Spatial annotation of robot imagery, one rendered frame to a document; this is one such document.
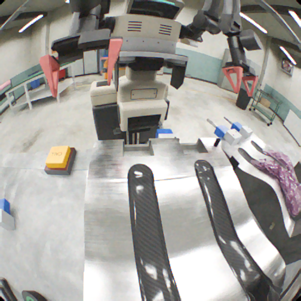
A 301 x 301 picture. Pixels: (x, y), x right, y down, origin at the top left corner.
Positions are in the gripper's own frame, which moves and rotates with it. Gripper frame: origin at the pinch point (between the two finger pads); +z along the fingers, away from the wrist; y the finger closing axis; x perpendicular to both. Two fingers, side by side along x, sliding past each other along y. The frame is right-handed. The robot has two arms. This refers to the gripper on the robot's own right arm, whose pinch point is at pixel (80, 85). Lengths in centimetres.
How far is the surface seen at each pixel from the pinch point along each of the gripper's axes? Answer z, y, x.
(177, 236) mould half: 20.0, 9.1, -14.3
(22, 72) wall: -312, -446, 555
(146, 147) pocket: 13.1, 10.8, 1.6
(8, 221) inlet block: 22.3, -28.1, -6.1
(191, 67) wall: -156, 351, 414
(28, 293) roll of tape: 29.8, -24.2, -23.0
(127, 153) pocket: 13.8, 7.0, 2.3
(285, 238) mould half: 31, 34, -30
